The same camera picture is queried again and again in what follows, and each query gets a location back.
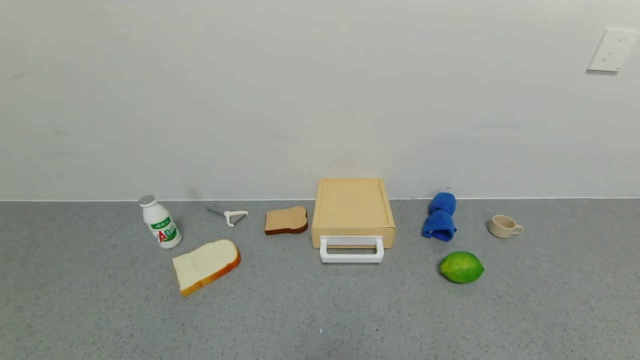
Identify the yellow drawer case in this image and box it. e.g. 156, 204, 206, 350
311, 178, 396, 236

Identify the brown toast slice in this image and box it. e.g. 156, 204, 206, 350
264, 205, 309, 236

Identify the white peeler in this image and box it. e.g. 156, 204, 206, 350
206, 206, 249, 228

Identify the blue rolled towel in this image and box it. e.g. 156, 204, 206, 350
421, 192, 458, 243

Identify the white bread slice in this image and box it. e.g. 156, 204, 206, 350
172, 239, 242, 297

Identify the green lime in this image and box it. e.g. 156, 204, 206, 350
439, 251, 485, 285

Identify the white milk bottle green label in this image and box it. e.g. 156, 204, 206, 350
138, 195, 183, 250

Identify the beige cup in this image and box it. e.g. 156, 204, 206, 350
487, 214, 525, 240

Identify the white wall socket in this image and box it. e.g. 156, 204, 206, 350
586, 27, 640, 74

